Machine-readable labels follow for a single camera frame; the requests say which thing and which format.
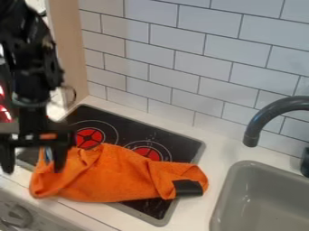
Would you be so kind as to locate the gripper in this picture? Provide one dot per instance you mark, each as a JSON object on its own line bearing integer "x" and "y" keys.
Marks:
{"x": 32, "y": 127}

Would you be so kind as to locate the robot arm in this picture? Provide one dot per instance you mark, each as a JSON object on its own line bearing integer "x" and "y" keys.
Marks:
{"x": 28, "y": 51}

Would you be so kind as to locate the orange cloth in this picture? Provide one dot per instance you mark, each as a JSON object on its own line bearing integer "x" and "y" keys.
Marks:
{"x": 112, "y": 174}

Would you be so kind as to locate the toy stove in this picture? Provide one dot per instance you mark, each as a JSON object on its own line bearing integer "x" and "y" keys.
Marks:
{"x": 161, "y": 144}

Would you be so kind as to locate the toy sink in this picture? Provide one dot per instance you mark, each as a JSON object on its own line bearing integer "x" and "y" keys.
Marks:
{"x": 261, "y": 198}

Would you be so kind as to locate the tap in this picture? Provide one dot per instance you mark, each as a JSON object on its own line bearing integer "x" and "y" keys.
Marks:
{"x": 273, "y": 120}

